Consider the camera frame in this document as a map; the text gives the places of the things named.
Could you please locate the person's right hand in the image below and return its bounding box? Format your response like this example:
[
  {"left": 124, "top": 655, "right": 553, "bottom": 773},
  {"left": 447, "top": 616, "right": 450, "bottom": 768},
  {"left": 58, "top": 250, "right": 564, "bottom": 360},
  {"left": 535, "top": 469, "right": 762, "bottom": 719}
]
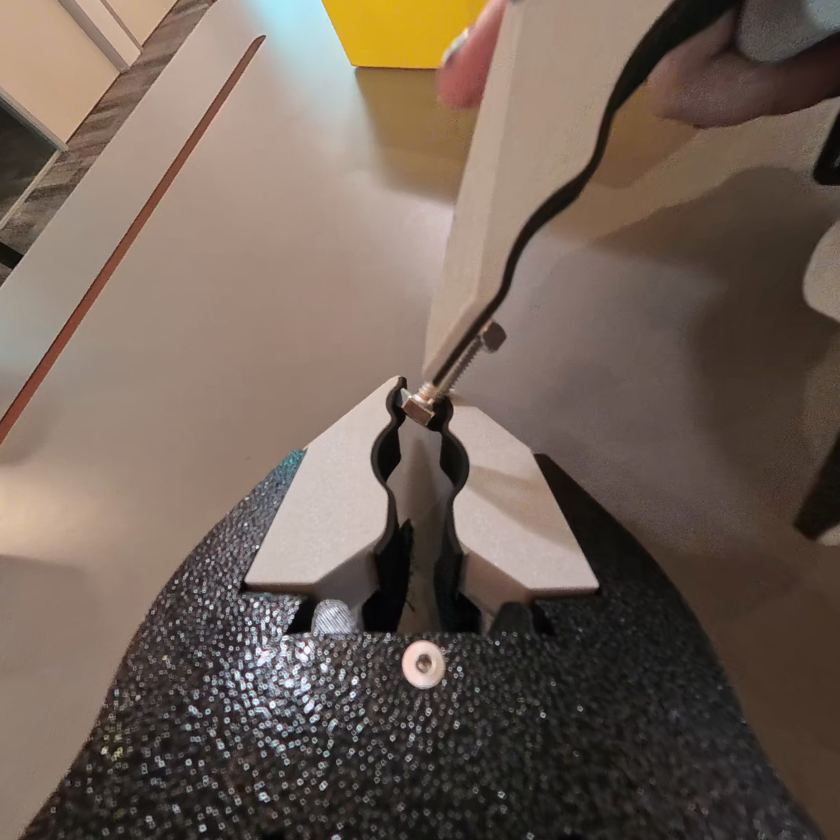
[{"left": 436, "top": 0, "right": 840, "bottom": 130}]

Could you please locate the yellow plastic bin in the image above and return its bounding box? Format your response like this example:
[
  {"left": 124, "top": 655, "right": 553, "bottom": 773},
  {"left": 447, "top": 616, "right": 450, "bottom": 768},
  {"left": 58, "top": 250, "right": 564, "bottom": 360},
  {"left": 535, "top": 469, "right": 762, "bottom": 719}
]
[{"left": 320, "top": 0, "right": 490, "bottom": 70}]

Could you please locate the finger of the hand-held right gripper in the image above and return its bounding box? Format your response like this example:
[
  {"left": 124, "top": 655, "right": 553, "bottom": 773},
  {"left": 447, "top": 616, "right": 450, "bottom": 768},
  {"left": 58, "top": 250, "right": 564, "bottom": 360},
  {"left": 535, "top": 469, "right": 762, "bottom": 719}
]
[
  {"left": 421, "top": 0, "right": 739, "bottom": 389},
  {"left": 505, "top": 95, "right": 698, "bottom": 299}
]

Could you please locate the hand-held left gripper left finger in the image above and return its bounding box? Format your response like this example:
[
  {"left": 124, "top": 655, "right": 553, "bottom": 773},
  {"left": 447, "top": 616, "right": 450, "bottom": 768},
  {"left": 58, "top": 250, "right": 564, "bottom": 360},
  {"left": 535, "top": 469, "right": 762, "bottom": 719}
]
[{"left": 243, "top": 375, "right": 416, "bottom": 632}]

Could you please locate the steel hex bolt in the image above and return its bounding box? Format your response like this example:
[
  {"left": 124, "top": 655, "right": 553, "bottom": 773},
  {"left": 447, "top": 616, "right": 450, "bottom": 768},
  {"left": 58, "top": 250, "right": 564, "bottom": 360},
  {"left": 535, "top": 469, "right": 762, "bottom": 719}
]
[{"left": 402, "top": 320, "right": 508, "bottom": 431}]

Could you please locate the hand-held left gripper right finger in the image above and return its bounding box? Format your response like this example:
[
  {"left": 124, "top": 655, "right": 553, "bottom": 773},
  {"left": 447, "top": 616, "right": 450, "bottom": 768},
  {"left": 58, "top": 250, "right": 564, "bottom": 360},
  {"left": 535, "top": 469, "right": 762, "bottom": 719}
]
[{"left": 434, "top": 402, "right": 601, "bottom": 632}]

